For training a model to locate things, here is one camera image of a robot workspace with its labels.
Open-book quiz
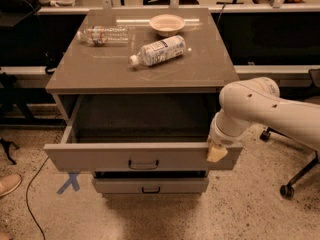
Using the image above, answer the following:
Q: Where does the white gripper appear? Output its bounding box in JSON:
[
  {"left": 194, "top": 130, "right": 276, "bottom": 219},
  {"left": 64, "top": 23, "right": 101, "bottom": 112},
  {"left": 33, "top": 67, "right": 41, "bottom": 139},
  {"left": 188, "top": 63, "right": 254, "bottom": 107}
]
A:
[{"left": 207, "top": 109, "right": 251, "bottom": 163}]

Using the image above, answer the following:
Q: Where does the grey top drawer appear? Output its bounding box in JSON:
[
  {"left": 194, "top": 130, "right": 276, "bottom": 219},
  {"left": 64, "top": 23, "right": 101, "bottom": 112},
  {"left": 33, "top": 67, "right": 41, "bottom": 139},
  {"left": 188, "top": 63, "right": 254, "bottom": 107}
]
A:
[{"left": 45, "top": 94, "right": 242, "bottom": 172}]

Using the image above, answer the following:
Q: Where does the grey drawer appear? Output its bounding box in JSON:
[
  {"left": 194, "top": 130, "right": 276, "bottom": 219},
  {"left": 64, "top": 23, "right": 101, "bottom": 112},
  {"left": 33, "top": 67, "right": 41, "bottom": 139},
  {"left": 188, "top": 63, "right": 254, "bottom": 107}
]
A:
[
  {"left": 45, "top": 94, "right": 242, "bottom": 172},
  {"left": 93, "top": 178, "right": 209, "bottom": 194}
]

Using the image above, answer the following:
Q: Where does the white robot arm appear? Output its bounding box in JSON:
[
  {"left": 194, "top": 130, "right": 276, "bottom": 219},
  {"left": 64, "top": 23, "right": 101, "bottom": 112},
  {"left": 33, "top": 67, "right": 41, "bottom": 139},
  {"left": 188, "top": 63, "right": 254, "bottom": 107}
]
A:
[{"left": 207, "top": 77, "right": 320, "bottom": 163}]

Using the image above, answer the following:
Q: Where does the grey drawer cabinet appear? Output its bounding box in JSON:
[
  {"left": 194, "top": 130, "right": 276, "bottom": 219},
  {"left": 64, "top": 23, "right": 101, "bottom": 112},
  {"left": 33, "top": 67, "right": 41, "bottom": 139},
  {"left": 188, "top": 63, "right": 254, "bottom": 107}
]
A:
[{"left": 46, "top": 8, "right": 238, "bottom": 181}]

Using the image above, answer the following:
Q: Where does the grey bottom drawer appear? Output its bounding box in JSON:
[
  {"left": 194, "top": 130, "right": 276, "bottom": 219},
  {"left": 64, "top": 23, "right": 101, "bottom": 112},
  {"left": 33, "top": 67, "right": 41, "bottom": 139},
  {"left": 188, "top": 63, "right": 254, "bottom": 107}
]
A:
[{"left": 93, "top": 178, "right": 209, "bottom": 194}]

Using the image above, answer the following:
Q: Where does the black office chair base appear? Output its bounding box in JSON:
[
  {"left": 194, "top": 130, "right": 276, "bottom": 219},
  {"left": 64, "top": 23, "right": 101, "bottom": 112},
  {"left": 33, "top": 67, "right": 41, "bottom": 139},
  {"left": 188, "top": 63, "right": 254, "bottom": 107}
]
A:
[{"left": 259, "top": 126, "right": 320, "bottom": 200}]

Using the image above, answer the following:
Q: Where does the white labelled plastic bottle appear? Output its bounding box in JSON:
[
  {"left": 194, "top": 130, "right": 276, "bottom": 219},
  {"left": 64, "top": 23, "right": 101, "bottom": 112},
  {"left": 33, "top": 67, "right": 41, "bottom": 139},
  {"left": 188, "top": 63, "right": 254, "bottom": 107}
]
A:
[{"left": 129, "top": 35, "right": 186, "bottom": 66}]

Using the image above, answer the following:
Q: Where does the beige paper bowl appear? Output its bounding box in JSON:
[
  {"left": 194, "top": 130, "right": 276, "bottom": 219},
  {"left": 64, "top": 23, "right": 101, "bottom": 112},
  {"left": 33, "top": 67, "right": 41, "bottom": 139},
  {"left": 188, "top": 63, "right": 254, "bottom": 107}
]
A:
[{"left": 149, "top": 14, "right": 185, "bottom": 37}]

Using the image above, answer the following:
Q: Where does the blue tape cross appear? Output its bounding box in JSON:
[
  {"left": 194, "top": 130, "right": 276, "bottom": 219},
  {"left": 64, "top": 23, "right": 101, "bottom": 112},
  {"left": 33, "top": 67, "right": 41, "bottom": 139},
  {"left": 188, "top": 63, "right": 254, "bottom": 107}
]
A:
[{"left": 57, "top": 173, "right": 80, "bottom": 195}]

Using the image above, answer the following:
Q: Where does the clear plastic water bottle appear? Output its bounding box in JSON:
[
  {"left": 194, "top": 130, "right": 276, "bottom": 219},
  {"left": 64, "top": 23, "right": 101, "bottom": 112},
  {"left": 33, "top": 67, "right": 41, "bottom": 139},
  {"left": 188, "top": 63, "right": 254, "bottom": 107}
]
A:
[{"left": 76, "top": 25, "right": 129, "bottom": 46}]

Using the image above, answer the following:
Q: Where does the tan shoe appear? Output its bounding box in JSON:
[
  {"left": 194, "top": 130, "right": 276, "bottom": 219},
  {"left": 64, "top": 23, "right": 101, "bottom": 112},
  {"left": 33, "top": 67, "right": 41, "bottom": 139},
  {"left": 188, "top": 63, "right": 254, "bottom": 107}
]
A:
[{"left": 0, "top": 174, "right": 22, "bottom": 197}]

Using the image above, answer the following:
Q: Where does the black stand leg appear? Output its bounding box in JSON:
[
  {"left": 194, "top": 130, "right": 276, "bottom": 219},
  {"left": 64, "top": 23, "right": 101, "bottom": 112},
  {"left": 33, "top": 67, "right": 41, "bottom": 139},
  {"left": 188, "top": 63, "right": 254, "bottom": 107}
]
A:
[{"left": 0, "top": 138, "right": 19, "bottom": 165}]

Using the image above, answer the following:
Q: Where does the black floor cable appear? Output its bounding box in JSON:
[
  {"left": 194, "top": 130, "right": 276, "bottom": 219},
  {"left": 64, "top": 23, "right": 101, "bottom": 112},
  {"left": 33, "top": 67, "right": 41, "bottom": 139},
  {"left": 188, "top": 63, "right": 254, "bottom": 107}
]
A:
[{"left": 25, "top": 156, "right": 51, "bottom": 240}]

